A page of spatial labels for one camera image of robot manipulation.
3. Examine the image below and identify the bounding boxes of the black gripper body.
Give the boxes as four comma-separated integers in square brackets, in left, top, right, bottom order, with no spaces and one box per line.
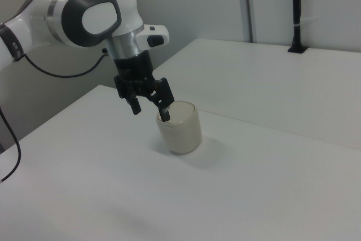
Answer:
[114,51,156,84]

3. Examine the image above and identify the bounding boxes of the small white trash can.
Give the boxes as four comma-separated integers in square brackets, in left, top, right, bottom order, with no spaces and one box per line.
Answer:
[156,100,203,155]

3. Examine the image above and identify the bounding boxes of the black pole with base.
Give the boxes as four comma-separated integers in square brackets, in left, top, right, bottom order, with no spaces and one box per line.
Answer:
[287,0,309,54]

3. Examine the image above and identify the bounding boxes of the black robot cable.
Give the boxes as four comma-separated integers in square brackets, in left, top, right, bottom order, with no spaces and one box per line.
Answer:
[0,48,109,183]

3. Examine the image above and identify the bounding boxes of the grey partition post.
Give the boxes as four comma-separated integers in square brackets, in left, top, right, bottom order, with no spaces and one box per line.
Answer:
[243,0,257,43]

